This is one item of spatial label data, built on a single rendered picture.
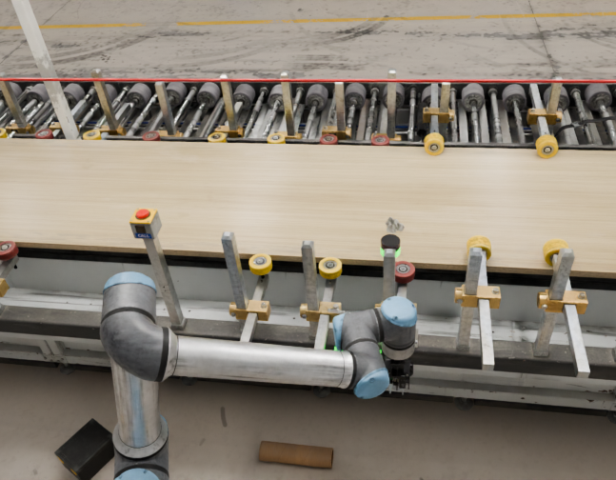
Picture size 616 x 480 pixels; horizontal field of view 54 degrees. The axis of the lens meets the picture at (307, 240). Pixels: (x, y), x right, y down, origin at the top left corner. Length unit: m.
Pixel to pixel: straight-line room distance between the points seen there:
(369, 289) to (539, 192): 0.75
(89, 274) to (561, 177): 1.91
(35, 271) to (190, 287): 0.66
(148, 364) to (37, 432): 1.85
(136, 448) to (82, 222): 1.07
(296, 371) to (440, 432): 1.46
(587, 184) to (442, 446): 1.21
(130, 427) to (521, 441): 1.69
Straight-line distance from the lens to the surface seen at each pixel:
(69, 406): 3.15
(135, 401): 1.64
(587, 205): 2.48
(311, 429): 2.78
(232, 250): 1.92
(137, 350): 1.31
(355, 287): 2.26
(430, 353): 2.14
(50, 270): 2.67
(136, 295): 1.39
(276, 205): 2.40
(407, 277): 2.07
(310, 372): 1.42
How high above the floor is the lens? 2.38
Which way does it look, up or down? 42 degrees down
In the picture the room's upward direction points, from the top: 6 degrees counter-clockwise
